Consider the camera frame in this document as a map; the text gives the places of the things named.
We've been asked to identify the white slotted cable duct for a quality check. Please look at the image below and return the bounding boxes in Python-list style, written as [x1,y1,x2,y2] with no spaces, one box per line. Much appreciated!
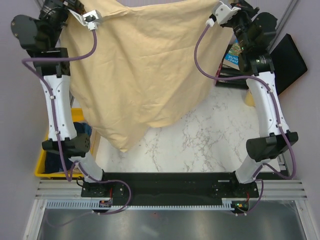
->
[46,199,113,210]

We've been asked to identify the colourful treehouse book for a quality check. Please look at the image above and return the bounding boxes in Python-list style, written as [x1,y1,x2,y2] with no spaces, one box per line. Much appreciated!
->
[223,39,245,70]

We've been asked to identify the cream yellow t-shirt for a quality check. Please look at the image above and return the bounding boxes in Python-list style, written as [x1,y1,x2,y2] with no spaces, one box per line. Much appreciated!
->
[60,0,233,152]

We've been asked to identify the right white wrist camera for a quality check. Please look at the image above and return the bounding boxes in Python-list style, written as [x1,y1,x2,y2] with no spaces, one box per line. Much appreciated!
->
[206,0,241,27]

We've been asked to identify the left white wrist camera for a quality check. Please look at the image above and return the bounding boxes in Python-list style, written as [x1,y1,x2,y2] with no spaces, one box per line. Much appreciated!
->
[69,9,103,31]

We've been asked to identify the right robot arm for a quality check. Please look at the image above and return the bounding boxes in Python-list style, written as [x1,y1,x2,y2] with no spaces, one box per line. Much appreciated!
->
[223,0,299,197]

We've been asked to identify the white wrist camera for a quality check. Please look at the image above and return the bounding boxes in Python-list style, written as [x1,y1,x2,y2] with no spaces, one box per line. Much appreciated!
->
[69,9,103,31]
[206,0,241,27]

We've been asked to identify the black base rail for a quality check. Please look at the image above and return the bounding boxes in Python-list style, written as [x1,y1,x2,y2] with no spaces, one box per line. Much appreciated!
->
[81,172,259,207]

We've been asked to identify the black box with knobs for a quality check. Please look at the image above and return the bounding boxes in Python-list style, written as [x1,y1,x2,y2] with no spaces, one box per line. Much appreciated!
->
[214,62,252,90]

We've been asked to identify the navy blue t-shirt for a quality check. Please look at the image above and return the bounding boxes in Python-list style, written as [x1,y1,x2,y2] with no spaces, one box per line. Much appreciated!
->
[44,122,93,174]

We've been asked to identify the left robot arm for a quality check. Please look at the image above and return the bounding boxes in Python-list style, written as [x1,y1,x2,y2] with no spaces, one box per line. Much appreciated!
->
[10,0,110,197]

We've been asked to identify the yellow ceramic mug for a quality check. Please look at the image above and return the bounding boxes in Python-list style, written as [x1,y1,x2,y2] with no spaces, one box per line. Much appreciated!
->
[244,89,256,107]

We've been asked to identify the black flat panel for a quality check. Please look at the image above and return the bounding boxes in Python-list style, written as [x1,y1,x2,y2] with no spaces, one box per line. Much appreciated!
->
[270,33,308,96]

